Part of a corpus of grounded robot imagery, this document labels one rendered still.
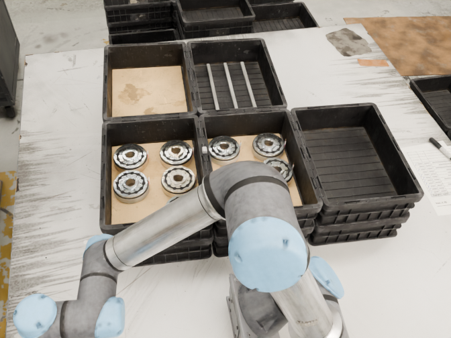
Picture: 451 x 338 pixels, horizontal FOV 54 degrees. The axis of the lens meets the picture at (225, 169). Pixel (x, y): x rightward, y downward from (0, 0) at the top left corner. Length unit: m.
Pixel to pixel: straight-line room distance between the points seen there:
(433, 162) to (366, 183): 0.41
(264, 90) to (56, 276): 0.95
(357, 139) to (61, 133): 1.07
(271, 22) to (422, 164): 1.52
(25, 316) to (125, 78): 1.06
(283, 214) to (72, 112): 1.28
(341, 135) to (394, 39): 2.24
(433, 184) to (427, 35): 2.31
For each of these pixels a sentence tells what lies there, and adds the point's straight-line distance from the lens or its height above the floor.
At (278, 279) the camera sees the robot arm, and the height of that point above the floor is 1.28.
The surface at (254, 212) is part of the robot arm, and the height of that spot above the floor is 1.35.
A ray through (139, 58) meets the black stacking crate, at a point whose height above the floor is 0.87.
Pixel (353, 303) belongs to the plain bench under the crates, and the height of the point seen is 0.70.
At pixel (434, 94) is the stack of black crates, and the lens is 2.88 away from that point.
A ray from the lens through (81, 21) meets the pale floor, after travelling 3.69.
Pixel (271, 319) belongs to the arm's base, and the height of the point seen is 0.84.
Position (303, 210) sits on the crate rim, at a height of 0.93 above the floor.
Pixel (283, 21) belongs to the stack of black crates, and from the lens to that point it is 2.97.
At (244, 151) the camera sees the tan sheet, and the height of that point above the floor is 0.83.
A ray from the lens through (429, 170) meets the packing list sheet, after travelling 1.79.
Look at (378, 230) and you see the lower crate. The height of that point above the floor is 0.76.
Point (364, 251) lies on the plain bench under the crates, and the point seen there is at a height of 0.70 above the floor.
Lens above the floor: 1.91
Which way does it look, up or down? 50 degrees down
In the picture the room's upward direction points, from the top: 5 degrees clockwise
